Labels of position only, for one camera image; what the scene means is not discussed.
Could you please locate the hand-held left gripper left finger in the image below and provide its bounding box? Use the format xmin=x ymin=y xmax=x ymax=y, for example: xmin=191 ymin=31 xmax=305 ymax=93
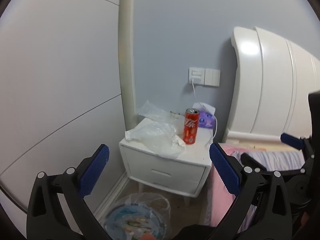
xmin=26 ymin=144 xmax=113 ymax=240

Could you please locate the large clear plastic bag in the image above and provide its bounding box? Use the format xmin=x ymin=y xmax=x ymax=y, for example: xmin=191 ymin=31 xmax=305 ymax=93
xmin=125 ymin=119 xmax=187 ymax=159

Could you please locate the red soda can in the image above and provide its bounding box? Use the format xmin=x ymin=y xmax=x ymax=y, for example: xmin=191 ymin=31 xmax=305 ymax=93
xmin=183 ymin=108 xmax=200 ymax=145

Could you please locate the small clear plastic bag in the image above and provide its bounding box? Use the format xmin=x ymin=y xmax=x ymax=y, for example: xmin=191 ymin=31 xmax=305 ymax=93
xmin=137 ymin=100 xmax=186 ymax=121

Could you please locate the beige vertical wall trim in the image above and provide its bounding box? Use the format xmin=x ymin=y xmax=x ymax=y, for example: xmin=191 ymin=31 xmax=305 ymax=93
xmin=118 ymin=0 xmax=138 ymax=131

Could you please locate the white charging cable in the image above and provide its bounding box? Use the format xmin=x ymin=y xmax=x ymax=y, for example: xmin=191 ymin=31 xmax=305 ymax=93
xmin=190 ymin=79 xmax=218 ymax=140

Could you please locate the pink bed sheet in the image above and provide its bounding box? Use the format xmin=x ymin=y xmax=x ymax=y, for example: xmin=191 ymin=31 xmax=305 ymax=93
xmin=209 ymin=142 xmax=258 ymax=230

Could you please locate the purple tissue pack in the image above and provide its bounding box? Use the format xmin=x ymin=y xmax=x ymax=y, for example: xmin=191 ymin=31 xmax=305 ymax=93
xmin=192 ymin=102 xmax=217 ymax=129

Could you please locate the blue trash bin with liner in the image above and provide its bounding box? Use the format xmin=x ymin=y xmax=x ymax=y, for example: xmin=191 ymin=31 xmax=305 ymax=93
xmin=103 ymin=192 xmax=172 ymax=240

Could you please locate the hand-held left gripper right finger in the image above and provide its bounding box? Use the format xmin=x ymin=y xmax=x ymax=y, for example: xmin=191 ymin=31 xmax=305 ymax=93
xmin=207 ymin=142 xmax=293 ymax=240

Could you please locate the white wall socket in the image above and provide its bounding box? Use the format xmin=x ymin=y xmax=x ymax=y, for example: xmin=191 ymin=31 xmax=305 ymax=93
xmin=189 ymin=67 xmax=206 ymax=85

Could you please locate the white wall switch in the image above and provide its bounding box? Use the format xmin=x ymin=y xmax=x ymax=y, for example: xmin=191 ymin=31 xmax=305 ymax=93
xmin=204 ymin=68 xmax=221 ymax=87

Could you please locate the white two-drawer nightstand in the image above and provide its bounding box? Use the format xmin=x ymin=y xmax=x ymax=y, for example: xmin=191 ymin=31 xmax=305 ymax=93
xmin=119 ymin=117 xmax=218 ymax=207

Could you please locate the white bed headboard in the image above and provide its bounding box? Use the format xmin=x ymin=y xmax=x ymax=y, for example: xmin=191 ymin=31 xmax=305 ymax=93
xmin=222 ymin=26 xmax=320 ymax=143

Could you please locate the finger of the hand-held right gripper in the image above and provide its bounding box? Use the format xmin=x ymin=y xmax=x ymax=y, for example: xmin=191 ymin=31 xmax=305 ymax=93
xmin=280 ymin=133 xmax=315 ymax=175
xmin=240 ymin=152 xmax=300 ymax=180

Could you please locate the purple striped blanket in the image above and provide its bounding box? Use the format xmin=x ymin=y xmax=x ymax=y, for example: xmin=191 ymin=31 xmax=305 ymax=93
xmin=240 ymin=146 xmax=308 ymax=174

